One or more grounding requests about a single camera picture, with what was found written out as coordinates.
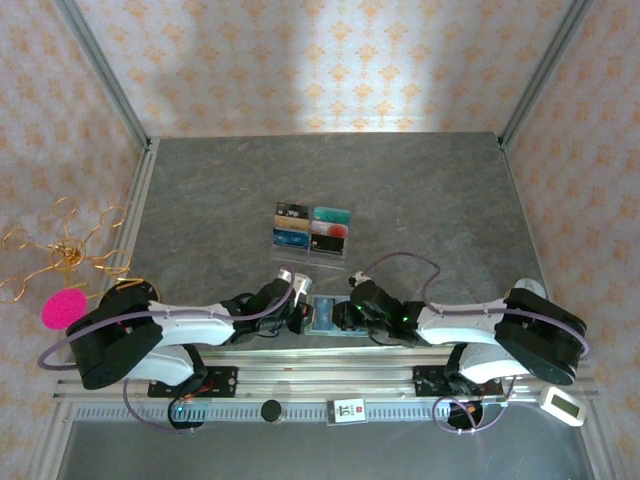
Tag light blue plastic card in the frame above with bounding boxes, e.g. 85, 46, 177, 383
310, 296, 337, 332

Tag aluminium frame post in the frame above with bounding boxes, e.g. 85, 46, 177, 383
498, 0, 594, 150
58, 0, 153, 151

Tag white card red circles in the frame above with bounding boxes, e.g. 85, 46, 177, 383
310, 220, 350, 239

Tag teal VIP card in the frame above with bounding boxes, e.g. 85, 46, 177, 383
313, 205, 352, 224

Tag gold plastic card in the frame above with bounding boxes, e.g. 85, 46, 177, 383
274, 214, 311, 232

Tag blue VIP card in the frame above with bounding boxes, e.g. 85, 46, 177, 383
272, 228, 310, 249

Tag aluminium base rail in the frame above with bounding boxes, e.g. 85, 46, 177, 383
52, 349, 599, 401

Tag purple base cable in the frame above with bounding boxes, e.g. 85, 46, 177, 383
122, 377, 201, 436
432, 377, 516, 436

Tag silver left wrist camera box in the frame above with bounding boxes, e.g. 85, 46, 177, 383
276, 267, 314, 307

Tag black faceted VIP card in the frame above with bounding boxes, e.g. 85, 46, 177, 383
276, 201, 312, 219

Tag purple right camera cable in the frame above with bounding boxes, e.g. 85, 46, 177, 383
362, 252, 590, 359

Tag pink round disc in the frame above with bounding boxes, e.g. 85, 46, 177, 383
40, 288, 89, 331

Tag black card gold lines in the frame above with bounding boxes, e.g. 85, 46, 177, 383
309, 234, 347, 255

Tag aluminium side rail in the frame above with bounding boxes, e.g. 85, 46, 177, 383
27, 138, 162, 480
499, 142, 624, 480

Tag white digital timer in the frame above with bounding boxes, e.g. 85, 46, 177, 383
539, 385, 587, 428

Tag clear acrylic card holder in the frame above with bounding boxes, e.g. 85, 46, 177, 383
269, 199, 353, 271

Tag white round roll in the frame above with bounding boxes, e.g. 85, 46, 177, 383
514, 278, 549, 302

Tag white number label card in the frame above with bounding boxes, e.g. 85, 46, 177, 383
325, 398, 369, 427

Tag slotted grey cable duct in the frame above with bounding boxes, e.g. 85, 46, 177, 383
69, 403, 551, 424

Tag gold wire ornament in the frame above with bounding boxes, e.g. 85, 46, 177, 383
0, 196, 134, 306

